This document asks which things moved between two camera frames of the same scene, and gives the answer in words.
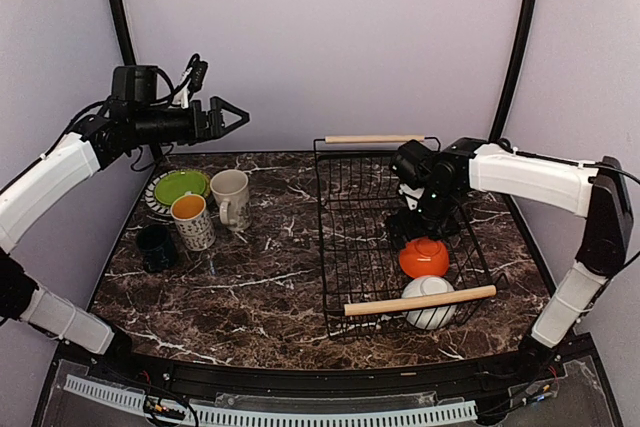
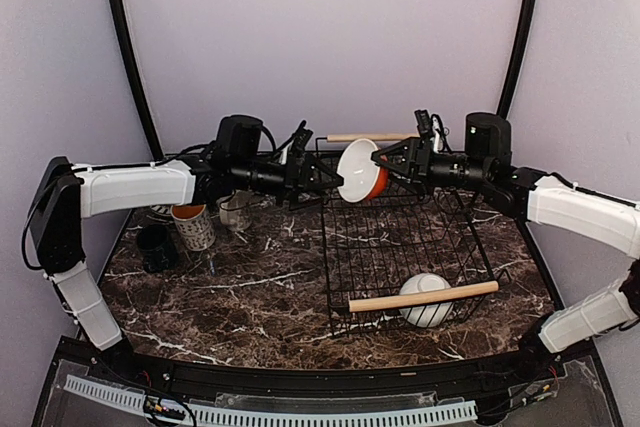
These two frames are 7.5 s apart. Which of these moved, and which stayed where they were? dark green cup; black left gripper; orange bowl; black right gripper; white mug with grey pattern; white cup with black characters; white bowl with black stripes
Moved: orange bowl; black left gripper; black right gripper
Stayed: white mug with grey pattern; white bowl with black stripes; dark green cup; white cup with black characters
